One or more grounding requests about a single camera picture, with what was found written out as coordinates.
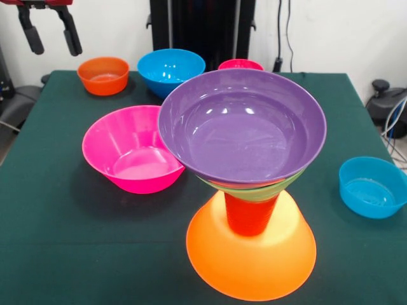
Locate large orange bowl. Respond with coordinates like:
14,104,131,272
186,190,317,302

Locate large pink bowl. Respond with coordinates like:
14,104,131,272
81,105,186,194

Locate black hanging cable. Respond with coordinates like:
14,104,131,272
273,0,295,72

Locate large green bowl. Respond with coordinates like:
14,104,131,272
197,169,307,193

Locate orange cup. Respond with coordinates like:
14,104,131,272
224,191,277,238
77,57,130,97

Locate blue cup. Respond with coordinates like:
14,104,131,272
338,156,407,220

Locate purple bowl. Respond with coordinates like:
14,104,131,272
158,68,328,184

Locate tangle of cables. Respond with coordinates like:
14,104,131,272
381,97,407,163

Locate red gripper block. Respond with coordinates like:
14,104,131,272
17,0,83,57

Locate blue bowl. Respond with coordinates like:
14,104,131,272
137,48,207,100

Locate dark green tablecloth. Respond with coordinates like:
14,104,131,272
0,69,407,305

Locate small crimson bowl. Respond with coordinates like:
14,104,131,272
217,58,265,72

